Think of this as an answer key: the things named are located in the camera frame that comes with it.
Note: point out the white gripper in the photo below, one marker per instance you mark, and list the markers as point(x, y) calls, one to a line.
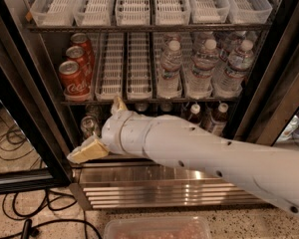
point(112, 132)

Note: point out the red coke can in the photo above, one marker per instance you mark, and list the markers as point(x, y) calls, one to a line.
point(74, 81)
point(82, 40)
point(79, 55)

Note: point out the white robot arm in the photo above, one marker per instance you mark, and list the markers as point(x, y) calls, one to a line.
point(267, 172)

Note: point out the front left silver can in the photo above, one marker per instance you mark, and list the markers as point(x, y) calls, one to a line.
point(89, 127)

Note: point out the silver can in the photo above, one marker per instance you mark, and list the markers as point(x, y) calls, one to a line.
point(89, 127)
point(93, 111)

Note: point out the rear left silver can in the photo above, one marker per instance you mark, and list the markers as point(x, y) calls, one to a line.
point(93, 111)

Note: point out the rear left pepsi can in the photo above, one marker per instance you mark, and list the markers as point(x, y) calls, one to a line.
point(141, 107)

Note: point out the pepsi can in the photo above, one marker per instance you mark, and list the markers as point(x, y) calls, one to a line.
point(165, 108)
point(141, 107)

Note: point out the middle shelf empty tray left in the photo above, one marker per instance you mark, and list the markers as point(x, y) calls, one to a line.
point(110, 72)

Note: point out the shelf empty tray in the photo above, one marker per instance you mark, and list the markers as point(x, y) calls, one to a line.
point(139, 85)
point(110, 72)

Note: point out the rear right pepsi can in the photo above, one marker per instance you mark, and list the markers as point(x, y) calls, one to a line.
point(165, 108)

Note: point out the middle shelf empty tray right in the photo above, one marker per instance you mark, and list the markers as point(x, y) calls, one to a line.
point(139, 85)

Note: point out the open fridge door left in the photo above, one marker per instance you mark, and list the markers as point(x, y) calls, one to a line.
point(23, 102)

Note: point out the right fridge door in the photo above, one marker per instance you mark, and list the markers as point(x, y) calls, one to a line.
point(270, 96)

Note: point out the front left water bottle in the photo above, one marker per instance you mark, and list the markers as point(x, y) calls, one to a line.
point(170, 63)

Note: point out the water bottle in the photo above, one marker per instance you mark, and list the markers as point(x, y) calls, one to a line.
point(200, 70)
point(229, 75)
point(231, 41)
point(200, 38)
point(169, 36)
point(170, 63)

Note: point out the left brown tea bottle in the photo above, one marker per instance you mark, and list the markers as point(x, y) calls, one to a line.
point(193, 115)

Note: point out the brown tea bottle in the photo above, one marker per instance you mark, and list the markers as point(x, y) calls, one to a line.
point(216, 119)
point(193, 115)

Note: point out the front middle water bottle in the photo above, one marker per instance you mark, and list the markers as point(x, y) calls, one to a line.
point(200, 70)

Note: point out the rear left water bottle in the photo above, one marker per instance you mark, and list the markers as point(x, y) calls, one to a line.
point(169, 36)

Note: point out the clear plastic container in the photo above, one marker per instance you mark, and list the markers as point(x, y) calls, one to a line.
point(172, 227)

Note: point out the right brown tea bottle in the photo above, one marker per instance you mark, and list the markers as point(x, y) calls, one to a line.
point(216, 119)

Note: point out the front right water bottle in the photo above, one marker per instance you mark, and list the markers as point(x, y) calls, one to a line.
point(229, 75)

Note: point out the rear middle water bottle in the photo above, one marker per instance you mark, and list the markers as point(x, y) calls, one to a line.
point(200, 38)

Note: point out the rear right water bottle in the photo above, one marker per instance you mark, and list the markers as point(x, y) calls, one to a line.
point(231, 41)

